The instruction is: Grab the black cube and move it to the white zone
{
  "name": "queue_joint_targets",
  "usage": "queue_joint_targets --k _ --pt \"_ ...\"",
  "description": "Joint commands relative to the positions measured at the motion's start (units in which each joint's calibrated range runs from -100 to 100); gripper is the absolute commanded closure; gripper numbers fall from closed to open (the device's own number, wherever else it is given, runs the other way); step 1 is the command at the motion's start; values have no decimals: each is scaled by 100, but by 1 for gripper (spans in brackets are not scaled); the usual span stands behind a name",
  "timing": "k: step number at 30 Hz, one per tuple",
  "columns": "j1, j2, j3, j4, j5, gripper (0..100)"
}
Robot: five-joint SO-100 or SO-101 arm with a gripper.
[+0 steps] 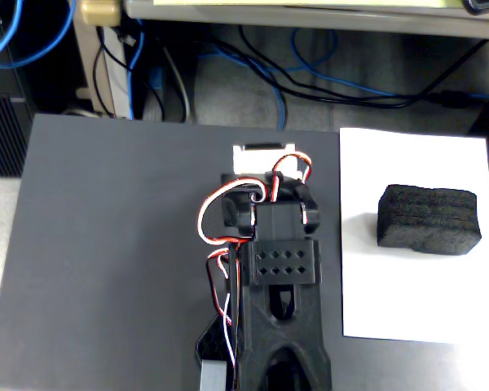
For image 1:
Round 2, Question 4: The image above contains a grey base clamp block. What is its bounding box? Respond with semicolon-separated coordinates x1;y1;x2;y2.
200;359;229;391

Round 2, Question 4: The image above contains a looped red white servo wire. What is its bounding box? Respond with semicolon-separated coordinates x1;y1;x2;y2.
196;176;269;246

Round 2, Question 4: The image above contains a beige desk top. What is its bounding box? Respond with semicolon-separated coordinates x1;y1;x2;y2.
123;0;489;41

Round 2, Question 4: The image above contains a grey cable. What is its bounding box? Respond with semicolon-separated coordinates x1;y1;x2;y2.
161;45;193;124

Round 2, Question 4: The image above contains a long black floor cable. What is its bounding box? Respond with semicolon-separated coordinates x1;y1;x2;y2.
236;24;489;110

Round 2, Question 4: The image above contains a long blue floor cable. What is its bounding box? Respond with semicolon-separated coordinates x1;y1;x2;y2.
211;28;489;130

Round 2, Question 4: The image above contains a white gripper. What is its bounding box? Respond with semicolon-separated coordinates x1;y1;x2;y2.
231;142;302;181

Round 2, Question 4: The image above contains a white desk leg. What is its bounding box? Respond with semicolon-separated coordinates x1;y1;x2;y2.
72;22;134;120

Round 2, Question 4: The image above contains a blue cable along desk leg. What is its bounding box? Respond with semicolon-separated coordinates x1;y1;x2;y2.
126;18;147;120

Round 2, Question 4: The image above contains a blue looped cable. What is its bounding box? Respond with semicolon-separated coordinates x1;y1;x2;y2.
0;0;79;69

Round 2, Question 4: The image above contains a black cable connector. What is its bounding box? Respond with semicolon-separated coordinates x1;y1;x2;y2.
428;89;470;108

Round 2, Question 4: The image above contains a black vented computer case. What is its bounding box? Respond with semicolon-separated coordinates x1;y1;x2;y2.
0;94;30;177

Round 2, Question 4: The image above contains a short red white servo wire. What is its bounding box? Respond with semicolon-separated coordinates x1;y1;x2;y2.
269;152;313;204

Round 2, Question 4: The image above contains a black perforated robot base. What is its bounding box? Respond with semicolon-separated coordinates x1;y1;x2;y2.
195;315;240;391

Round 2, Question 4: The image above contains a beige plastic box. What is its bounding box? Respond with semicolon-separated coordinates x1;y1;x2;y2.
80;0;122;27

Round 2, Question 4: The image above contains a black foam cube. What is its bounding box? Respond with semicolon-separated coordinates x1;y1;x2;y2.
376;183;483;257

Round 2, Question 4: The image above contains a thin black cable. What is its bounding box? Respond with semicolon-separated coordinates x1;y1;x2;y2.
92;24;128;115

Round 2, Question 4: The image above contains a dark grey work board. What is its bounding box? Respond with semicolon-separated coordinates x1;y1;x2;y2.
0;113;489;391

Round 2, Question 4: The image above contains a long red white servo wire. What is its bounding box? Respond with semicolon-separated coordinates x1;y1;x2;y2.
205;247;240;382

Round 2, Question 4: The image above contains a white paper sheet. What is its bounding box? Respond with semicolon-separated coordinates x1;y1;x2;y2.
339;127;489;345

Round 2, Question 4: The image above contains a black device on desk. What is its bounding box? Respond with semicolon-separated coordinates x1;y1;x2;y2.
460;0;489;16

